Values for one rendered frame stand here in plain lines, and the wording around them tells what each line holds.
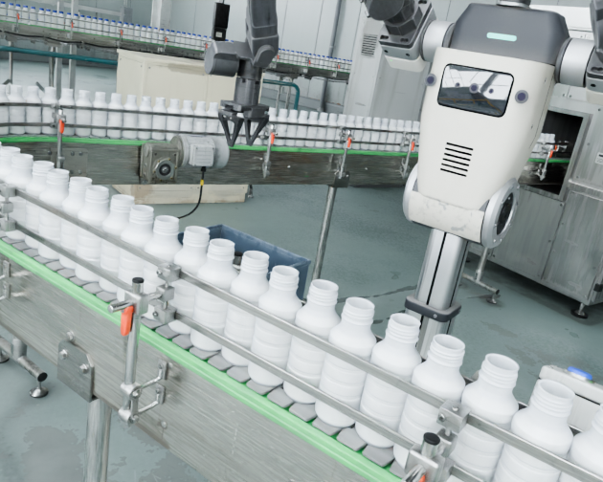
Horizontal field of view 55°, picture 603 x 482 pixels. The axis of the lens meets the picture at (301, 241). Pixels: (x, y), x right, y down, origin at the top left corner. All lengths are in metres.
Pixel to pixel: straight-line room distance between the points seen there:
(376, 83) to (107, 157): 4.74
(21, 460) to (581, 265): 3.54
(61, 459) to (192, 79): 3.43
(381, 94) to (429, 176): 5.58
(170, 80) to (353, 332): 4.29
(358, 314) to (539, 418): 0.23
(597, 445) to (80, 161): 2.02
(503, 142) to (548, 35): 0.22
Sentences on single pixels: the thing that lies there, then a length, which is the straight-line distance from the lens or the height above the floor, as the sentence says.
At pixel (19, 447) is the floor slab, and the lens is 2.33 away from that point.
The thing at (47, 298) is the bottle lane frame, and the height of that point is 0.95.
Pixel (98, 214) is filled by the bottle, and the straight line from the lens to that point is 1.05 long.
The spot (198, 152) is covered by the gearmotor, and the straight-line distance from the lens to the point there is 2.33.
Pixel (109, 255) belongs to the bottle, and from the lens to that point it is 1.03.
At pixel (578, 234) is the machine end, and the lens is 4.40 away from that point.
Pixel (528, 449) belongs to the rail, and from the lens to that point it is 0.66.
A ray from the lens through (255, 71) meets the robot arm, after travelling 1.33.
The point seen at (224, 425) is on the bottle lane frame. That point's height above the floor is 0.93.
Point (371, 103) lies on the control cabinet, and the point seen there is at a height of 0.98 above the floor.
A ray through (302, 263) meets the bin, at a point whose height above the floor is 0.95.
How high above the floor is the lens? 1.45
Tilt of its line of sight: 18 degrees down
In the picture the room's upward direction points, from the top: 10 degrees clockwise
